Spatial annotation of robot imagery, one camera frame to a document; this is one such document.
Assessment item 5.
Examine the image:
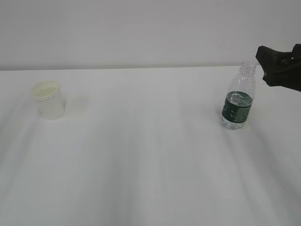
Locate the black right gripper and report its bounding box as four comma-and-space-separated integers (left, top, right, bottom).
255, 44, 301, 92

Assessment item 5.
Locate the clear plastic water bottle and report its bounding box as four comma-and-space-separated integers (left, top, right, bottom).
221, 62, 256, 130

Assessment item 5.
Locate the white paper cup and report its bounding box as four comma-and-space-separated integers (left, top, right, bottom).
31, 81, 64, 120

